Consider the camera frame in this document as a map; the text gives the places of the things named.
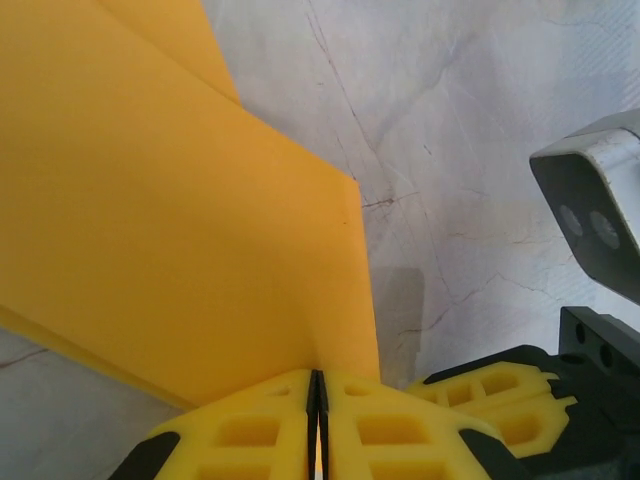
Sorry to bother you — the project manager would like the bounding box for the orange paper sheet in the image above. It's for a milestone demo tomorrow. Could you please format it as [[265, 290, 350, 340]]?
[[0, 0, 381, 412]]

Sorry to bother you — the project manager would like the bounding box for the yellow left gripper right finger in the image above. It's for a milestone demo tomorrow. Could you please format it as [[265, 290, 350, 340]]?
[[319, 369, 531, 480]]

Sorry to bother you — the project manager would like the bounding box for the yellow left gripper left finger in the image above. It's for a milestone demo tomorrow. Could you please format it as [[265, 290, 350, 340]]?
[[107, 368, 314, 480]]

